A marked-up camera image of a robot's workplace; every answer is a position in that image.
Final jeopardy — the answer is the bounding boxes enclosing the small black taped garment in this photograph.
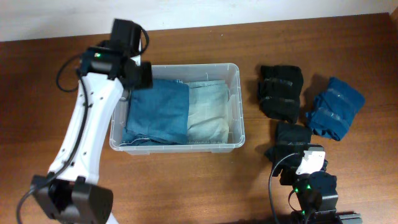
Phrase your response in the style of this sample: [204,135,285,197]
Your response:
[264,122,312,165]

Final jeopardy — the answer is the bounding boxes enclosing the dark blue jeans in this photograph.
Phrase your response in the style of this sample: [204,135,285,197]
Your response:
[120,80,189,146]

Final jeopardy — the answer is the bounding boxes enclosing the clear plastic storage bin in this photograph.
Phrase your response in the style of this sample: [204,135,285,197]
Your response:
[109,63,246,155]

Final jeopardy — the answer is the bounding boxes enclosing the teal blue taped sweater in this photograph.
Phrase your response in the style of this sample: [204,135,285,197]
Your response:
[305,77,365,141]

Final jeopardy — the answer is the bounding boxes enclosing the black taped garment roll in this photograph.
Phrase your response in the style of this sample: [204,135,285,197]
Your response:
[257,65,303,124]

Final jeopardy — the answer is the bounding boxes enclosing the light washed jeans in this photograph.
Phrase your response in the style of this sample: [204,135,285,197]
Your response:
[187,80,229,144]

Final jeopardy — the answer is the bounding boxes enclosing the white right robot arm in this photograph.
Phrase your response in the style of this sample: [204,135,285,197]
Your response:
[275,144,363,224]

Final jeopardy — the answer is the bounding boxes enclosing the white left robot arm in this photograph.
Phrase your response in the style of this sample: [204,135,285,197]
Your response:
[16,19,152,224]

